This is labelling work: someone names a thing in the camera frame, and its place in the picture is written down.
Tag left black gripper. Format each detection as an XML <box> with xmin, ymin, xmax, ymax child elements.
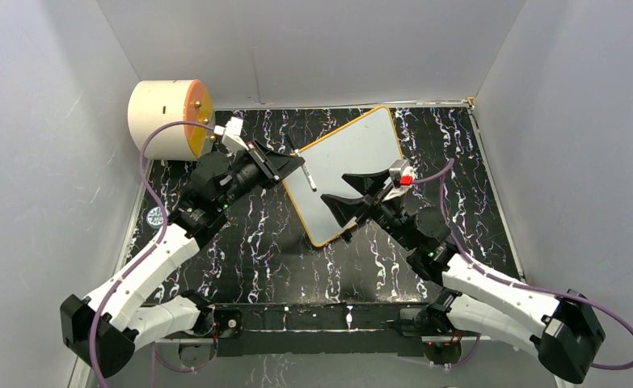
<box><xmin>217</xmin><ymin>140</ymin><xmax>305</xmax><ymax>212</ymax></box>

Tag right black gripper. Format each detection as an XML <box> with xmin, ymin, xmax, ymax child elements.
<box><xmin>321</xmin><ymin>169</ymin><xmax>417</xmax><ymax>251</ymax></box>

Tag white black whiteboard marker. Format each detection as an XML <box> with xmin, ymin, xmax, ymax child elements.
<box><xmin>301</xmin><ymin>162</ymin><xmax>318</xmax><ymax>192</ymax></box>

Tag yellow framed whiteboard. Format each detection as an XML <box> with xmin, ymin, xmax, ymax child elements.
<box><xmin>282</xmin><ymin>106</ymin><xmax>403</xmax><ymax>247</ymax></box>

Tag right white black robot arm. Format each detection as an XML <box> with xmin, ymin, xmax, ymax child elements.
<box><xmin>320</xmin><ymin>171</ymin><xmax>606</xmax><ymax>384</ymax></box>

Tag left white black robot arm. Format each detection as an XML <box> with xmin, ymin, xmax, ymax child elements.
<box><xmin>60</xmin><ymin>141</ymin><xmax>305</xmax><ymax>379</ymax></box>

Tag cream cylindrical drum orange face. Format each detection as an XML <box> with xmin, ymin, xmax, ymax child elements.
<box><xmin>127</xmin><ymin>79</ymin><xmax>213</xmax><ymax>161</ymax></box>

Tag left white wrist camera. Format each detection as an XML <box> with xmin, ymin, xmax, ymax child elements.
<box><xmin>213</xmin><ymin>116</ymin><xmax>250</xmax><ymax>154</ymax></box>

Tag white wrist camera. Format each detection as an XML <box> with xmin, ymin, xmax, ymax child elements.
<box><xmin>213</xmin><ymin>116</ymin><xmax>250</xmax><ymax>154</ymax></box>
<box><xmin>388</xmin><ymin>159</ymin><xmax>416</xmax><ymax>188</ymax></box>

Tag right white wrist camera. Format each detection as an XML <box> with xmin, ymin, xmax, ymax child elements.
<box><xmin>388</xmin><ymin>159</ymin><xmax>416</xmax><ymax>188</ymax></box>

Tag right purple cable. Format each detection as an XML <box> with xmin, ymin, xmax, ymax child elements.
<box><xmin>411</xmin><ymin>158</ymin><xmax>633</xmax><ymax>372</ymax></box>

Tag purple cable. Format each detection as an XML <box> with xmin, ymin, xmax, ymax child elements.
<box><xmin>411</xmin><ymin>158</ymin><xmax>633</xmax><ymax>372</ymax></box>
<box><xmin>88</xmin><ymin>120</ymin><xmax>218</xmax><ymax>388</ymax></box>

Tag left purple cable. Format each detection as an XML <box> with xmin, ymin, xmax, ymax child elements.
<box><xmin>88</xmin><ymin>120</ymin><xmax>218</xmax><ymax>388</ymax></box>

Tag aluminium front frame rail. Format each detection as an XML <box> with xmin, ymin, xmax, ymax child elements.
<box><xmin>68</xmin><ymin>302</ymin><xmax>577</xmax><ymax>388</ymax></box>

